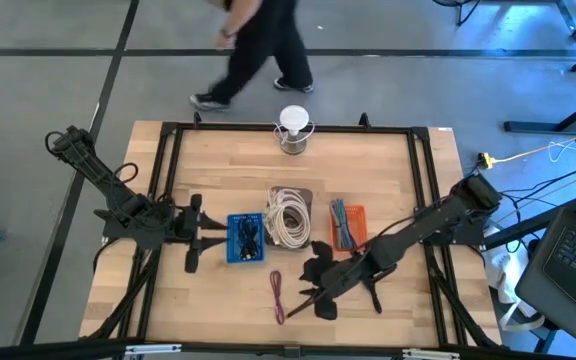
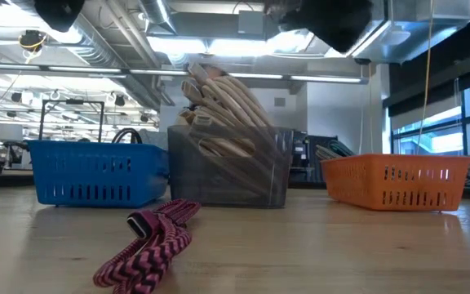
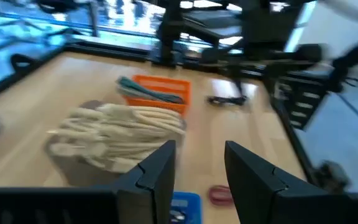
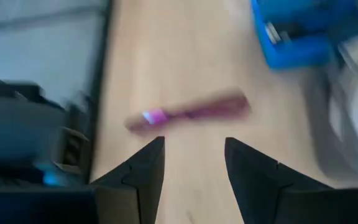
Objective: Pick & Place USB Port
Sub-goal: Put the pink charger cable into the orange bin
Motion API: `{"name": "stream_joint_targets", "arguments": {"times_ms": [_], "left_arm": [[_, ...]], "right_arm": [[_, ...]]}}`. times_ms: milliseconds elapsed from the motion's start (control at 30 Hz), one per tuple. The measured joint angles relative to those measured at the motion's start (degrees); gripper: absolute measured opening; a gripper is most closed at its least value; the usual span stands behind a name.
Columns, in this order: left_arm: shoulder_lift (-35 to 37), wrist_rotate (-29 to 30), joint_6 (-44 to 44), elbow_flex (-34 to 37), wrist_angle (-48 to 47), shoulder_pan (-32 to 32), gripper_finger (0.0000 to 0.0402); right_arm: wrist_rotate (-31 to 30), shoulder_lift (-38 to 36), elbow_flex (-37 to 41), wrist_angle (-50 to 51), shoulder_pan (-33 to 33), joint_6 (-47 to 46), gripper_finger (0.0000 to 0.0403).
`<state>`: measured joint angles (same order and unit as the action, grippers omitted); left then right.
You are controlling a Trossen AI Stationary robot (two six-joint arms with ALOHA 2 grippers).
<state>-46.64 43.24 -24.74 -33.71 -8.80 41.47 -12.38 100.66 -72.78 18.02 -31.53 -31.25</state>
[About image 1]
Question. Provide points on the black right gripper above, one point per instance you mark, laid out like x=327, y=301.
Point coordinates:
x=338, y=277

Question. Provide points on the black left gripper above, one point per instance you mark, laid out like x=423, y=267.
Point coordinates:
x=188, y=225

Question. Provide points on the blue plastic basket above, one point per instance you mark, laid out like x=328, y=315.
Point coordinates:
x=232, y=250

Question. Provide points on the orange plastic basket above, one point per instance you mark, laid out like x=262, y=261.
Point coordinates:
x=360, y=220

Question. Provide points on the grey plastic tray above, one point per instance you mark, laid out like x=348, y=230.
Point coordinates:
x=305, y=192

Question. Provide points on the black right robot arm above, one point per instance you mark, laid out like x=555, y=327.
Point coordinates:
x=428, y=220

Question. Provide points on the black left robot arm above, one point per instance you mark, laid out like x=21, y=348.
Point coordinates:
x=98, y=175

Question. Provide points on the white dome table lamp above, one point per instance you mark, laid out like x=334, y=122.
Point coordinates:
x=294, y=120

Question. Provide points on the white bag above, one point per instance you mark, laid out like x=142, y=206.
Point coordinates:
x=500, y=265

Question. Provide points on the person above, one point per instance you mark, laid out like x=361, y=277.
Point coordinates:
x=268, y=40

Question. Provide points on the yellow power plug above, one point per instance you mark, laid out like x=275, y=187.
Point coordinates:
x=488, y=160

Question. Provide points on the dark grey laptop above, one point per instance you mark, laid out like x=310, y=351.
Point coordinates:
x=568, y=270

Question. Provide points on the black desk foot bar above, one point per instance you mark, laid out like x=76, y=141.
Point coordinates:
x=533, y=126

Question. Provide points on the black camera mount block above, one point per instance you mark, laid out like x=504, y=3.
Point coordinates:
x=292, y=351

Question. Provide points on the silver metal bracket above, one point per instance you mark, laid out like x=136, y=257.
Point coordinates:
x=430, y=354
x=153, y=349

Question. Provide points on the black aluminium table frame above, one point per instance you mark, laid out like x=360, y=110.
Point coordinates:
x=348, y=128

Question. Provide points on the black overhead mount beam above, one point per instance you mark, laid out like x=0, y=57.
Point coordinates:
x=43, y=350

